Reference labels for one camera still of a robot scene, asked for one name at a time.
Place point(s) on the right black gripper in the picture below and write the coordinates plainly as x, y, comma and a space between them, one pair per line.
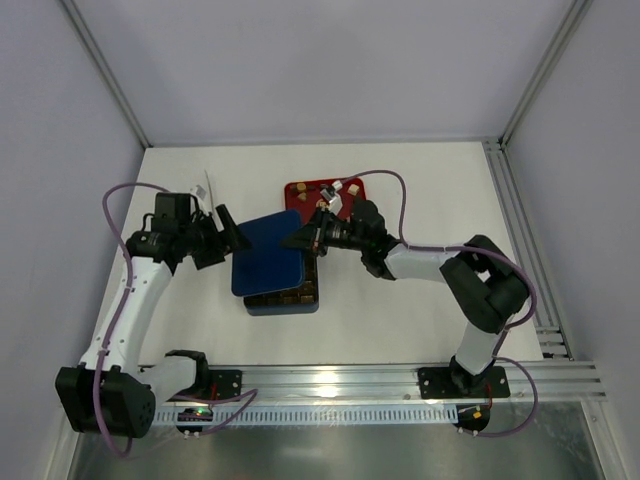
318, 238

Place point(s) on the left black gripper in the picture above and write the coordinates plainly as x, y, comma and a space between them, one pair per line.
214, 242

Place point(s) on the blue box lid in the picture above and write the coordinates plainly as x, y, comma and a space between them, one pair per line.
266, 266

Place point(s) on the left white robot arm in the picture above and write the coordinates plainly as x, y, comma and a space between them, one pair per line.
151, 255

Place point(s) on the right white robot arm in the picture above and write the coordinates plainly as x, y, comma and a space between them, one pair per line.
487, 286

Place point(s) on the blue chocolate box with insert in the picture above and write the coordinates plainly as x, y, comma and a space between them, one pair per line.
303, 299

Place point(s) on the beige cube chocolate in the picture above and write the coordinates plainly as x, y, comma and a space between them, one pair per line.
354, 189

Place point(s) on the red rectangular tray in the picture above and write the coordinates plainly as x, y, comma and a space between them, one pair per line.
316, 200

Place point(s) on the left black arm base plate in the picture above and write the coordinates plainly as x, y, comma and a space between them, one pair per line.
216, 385

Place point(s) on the slotted cable duct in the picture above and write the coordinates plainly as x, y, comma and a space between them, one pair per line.
305, 415

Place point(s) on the left frame post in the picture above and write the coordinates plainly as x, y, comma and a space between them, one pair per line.
90, 45

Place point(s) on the frame post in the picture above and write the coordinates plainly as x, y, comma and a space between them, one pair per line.
558, 44
90, 45

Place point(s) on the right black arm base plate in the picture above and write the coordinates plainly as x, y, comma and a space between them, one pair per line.
447, 383

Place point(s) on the aluminium rail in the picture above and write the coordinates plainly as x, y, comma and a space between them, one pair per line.
547, 380

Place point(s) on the right frame post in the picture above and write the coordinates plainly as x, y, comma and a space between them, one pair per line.
558, 44

